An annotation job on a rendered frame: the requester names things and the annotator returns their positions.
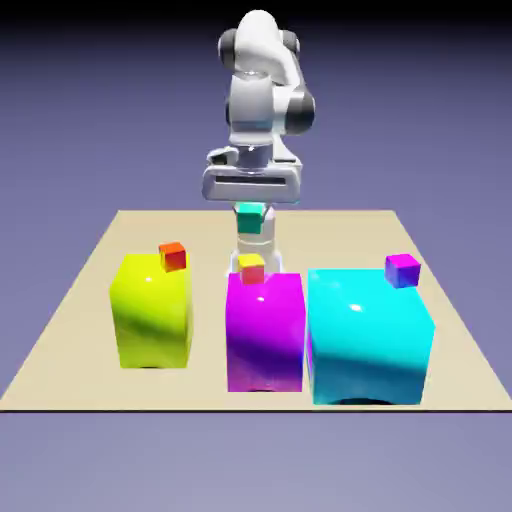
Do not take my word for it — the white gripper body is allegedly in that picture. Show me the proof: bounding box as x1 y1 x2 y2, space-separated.
200 159 303 205

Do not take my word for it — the large yellow box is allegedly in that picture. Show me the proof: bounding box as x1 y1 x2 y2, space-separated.
108 253 195 370

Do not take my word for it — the large magenta box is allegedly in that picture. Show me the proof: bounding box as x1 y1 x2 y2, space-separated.
224 272 304 394

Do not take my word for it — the large cyan box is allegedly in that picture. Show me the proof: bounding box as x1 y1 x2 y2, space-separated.
306 268 437 406

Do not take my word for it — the small orange cube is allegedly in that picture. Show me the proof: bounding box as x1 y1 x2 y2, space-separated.
158 240 188 274

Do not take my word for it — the small teal cube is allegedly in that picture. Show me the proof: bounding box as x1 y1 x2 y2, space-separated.
234 201 266 236

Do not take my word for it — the small yellow cube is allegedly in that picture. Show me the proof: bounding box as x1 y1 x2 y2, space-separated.
236 253 267 286

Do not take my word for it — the small purple cube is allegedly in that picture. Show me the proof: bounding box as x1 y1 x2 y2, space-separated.
384 252 422 290

